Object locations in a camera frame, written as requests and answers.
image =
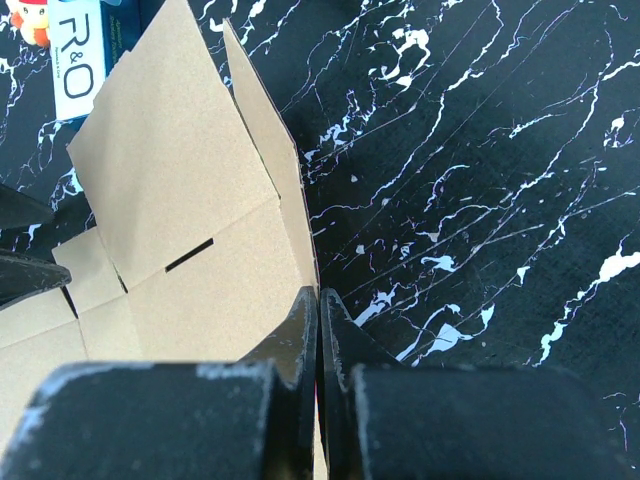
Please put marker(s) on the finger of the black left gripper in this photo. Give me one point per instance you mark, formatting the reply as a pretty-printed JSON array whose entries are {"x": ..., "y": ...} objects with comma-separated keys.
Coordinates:
[
  {"x": 23, "y": 276},
  {"x": 19, "y": 210}
]

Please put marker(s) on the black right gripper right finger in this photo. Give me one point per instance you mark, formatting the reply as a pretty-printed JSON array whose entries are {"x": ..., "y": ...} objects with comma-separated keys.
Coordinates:
[{"x": 380, "y": 419}]

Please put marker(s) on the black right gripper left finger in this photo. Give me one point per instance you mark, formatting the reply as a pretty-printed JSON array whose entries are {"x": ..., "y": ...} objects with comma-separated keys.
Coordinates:
[{"x": 250, "y": 419}]

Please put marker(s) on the brown cardboard box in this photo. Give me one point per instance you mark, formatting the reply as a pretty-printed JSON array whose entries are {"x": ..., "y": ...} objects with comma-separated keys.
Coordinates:
[{"x": 202, "y": 239}]

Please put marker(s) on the blue white small carton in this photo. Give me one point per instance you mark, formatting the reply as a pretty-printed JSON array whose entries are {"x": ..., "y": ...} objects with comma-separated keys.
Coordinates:
[{"x": 87, "y": 39}]

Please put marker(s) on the orange flower toy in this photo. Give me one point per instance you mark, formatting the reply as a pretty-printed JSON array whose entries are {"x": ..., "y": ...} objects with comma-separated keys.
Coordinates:
[{"x": 31, "y": 18}]

